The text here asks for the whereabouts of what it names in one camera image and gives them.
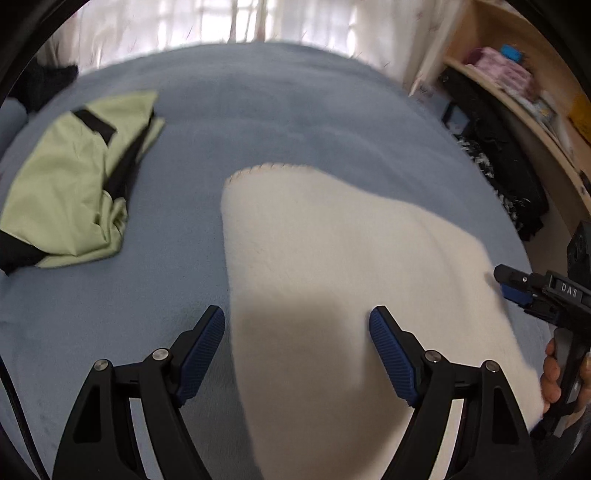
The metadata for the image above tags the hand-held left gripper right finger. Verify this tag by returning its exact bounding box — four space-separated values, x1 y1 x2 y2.
368 305 539 480

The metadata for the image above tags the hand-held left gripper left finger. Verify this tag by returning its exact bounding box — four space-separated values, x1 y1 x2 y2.
52 305 226 480

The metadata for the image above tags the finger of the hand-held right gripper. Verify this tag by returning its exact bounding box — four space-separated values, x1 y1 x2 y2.
501 284 557 320
493 264 548 289

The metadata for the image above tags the cream fleece blanket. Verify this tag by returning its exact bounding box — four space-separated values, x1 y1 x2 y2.
221 162 546 480

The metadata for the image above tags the black white clothes pile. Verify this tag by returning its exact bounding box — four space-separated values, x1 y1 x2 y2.
436 67 550 241

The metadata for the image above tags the person's right hand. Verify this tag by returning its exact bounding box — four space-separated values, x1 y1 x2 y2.
539 338 591 415

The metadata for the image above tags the stack of papers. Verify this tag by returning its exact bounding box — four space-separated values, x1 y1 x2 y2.
524 89 574 155

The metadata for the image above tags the yellow box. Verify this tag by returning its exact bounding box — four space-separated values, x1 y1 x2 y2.
567 93 591 136

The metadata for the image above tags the wooden shelf unit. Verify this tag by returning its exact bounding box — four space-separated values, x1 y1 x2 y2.
406 0 591 261

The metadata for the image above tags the pink patterned cloth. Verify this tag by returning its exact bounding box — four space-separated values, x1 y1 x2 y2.
464 46 537 101

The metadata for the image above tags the light green garment black trim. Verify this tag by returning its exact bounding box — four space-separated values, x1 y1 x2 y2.
0 91 166 277

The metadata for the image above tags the blue fleece blanket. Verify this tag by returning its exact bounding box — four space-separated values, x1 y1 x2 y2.
0 41 533 480

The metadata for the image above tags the black cloth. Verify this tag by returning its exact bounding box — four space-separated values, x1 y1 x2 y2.
8 62 79 112

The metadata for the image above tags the white sheer curtain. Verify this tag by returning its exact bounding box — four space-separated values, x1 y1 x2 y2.
37 0 445 89

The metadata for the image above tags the black cable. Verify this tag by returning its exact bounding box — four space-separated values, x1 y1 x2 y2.
0 357 48 480

